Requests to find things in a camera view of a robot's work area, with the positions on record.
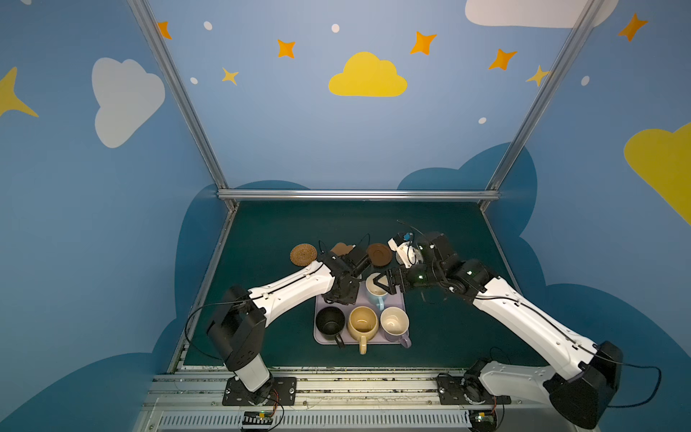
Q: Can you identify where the dark wooden round coaster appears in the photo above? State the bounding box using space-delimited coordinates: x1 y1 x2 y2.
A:
366 243 393 268

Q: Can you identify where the white woven round coaster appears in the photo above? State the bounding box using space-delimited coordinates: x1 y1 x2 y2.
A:
396 245 422 268

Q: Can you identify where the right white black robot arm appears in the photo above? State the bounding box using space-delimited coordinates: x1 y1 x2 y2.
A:
385 232 624 429

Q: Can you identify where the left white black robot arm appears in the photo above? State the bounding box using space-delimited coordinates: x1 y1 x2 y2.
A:
206 247 372 398

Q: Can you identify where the flower shaped cork coaster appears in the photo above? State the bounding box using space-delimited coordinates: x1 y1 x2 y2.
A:
331 242 356 257

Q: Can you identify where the woven rattan round coaster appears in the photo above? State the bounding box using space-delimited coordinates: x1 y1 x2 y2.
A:
290 243 318 267

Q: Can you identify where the light blue mug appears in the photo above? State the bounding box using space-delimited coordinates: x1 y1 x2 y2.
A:
365 273 390 311

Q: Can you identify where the lavender mug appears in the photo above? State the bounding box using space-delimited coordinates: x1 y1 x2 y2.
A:
380 307 412 348

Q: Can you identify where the lavender plastic tray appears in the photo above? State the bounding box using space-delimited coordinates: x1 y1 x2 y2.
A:
313 284 412 353

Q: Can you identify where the yellow mug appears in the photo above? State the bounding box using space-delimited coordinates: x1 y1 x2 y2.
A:
347 306 379 355

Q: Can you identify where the black mug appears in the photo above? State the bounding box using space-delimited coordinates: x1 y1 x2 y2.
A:
315 306 346 348

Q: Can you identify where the right small circuit board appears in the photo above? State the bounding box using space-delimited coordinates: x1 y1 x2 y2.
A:
469 410 498 432

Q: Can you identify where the small circuit board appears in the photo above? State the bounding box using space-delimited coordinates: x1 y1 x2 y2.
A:
469 410 498 432
240 411 275 431

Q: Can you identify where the left small circuit board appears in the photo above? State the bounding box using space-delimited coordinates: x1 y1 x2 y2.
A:
240 411 275 431

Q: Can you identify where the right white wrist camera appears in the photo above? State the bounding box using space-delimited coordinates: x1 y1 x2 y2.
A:
387 232 424 268

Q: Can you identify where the aluminium frame rail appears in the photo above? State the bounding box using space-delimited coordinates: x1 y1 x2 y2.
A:
217 188 500 202

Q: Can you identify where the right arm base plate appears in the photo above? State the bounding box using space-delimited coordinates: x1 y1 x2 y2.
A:
435 374 512 406

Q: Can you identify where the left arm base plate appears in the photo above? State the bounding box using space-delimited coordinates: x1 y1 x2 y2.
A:
221 376 297 406

